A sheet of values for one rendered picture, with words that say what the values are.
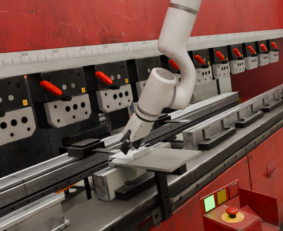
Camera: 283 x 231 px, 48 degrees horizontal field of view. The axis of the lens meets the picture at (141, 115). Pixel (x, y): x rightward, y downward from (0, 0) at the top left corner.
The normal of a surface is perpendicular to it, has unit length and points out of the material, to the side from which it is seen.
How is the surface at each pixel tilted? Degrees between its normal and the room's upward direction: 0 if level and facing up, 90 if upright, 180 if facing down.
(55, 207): 90
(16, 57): 90
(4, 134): 90
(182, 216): 90
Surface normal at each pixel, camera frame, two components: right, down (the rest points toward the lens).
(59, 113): 0.74, -0.01
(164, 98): 0.24, 0.62
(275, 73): -0.65, 0.22
